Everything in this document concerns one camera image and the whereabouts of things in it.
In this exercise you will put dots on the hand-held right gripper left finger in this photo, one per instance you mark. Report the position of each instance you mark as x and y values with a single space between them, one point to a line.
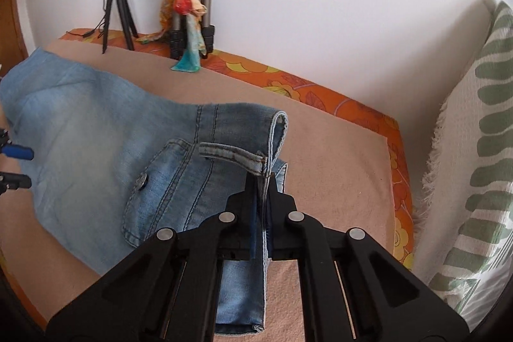
245 205

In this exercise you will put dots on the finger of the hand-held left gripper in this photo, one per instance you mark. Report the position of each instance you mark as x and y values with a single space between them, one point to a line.
16 181
19 152

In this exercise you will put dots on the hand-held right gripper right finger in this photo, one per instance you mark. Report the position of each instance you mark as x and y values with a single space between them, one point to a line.
278 211

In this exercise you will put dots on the light blue denim pants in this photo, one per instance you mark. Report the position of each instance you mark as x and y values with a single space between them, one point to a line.
100 125

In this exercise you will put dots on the beige blanket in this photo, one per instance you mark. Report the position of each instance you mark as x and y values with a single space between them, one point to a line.
332 173

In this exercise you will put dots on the orange floral bed sheet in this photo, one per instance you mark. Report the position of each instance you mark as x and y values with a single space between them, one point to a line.
352 105

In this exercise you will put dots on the orange patterned scarf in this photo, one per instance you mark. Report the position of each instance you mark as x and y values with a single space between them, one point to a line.
154 33

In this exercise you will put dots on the green striped white throw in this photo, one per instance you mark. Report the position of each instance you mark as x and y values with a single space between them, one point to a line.
461 149

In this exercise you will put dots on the wooden bed frame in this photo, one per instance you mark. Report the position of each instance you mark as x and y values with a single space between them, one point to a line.
12 25

